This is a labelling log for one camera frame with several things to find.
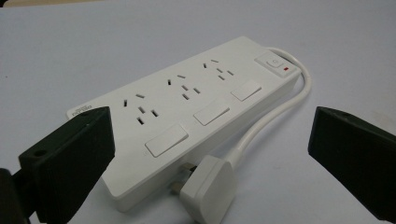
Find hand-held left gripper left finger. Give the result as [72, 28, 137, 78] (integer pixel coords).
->
[18, 105, 116, 224]

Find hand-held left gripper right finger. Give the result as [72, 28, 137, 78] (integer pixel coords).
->
[307, 105, 396, 224]

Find white power strip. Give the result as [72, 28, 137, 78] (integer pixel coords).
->
[65, 35, 303, 213]

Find white power plug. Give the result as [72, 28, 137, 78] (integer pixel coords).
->
[169, 155, 238, 224]

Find white power cable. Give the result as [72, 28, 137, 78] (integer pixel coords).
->
[224, 46, 313, 167]

